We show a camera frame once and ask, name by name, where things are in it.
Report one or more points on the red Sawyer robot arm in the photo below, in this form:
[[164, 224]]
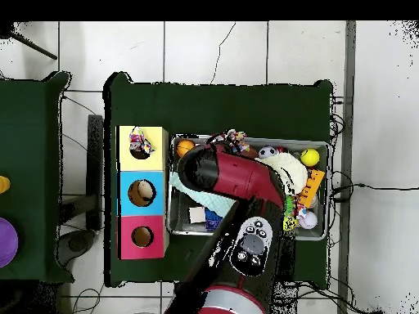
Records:
[[242, 176]]

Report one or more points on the wooden box with three holes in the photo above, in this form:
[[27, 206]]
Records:
[[126, 196]]

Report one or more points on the shallow clear plastic bin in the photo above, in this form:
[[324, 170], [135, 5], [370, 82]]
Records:
[[311, 234]]

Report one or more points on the light blue waffle cloth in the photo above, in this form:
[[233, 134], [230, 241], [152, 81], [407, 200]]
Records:
[[209, 202]]

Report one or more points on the small orange basketball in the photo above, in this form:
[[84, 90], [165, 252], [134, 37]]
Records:
[[185, 147]]

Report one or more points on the small black white soccer ball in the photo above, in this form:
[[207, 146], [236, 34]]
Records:
[[267, 151]]

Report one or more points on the dark green tablecloth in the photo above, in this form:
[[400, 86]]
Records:
[[229, 111], [29, 130]]

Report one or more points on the cream waffle cloth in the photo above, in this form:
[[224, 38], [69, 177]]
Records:
[[294, 170]]

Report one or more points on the yellow tennis ball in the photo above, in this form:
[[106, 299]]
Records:
[[310, 157]]

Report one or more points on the orange notched foam block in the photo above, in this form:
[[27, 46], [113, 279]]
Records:
[[311, 189]]

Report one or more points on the white baseball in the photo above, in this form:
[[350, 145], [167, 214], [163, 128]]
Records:
[[308, 220]]

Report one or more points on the black metal stand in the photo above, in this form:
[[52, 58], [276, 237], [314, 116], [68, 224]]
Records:
[[95, 147]]

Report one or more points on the dark grey rounded object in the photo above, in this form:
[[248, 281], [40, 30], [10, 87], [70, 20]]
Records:
[[77, 243]]

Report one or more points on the yellow toy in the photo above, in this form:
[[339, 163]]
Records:
[[3, 184]]

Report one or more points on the purple ball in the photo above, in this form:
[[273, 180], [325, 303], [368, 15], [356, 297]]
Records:
[[6, 242]]

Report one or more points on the black tripod leg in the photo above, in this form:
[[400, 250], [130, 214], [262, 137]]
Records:
[[32, 47]]

